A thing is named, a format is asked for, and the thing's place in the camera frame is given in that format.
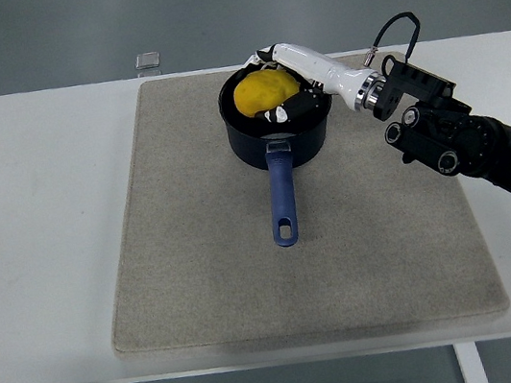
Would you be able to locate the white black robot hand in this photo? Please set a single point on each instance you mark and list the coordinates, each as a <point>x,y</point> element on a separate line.
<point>318,67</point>

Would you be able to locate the small clear square floor object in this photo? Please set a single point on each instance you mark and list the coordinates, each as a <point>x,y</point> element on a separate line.
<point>147,60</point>

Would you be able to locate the beige fabric mat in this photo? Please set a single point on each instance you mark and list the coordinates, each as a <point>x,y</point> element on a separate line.
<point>293,244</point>

